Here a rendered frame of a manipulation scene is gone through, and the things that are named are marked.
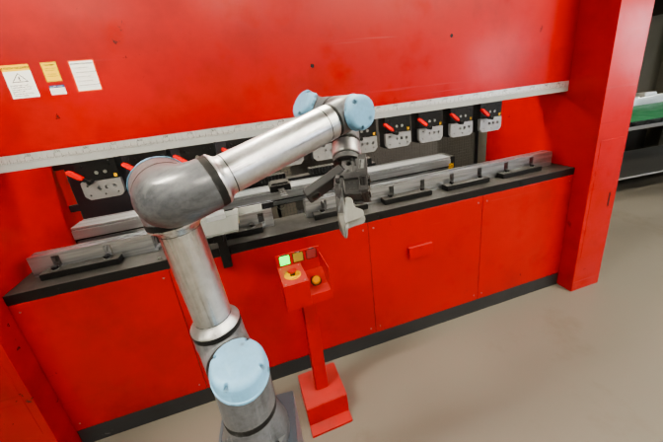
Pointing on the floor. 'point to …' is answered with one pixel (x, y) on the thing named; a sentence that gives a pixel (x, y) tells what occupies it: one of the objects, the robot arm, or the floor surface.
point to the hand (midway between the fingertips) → (342, 232)
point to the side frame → (591, 100)
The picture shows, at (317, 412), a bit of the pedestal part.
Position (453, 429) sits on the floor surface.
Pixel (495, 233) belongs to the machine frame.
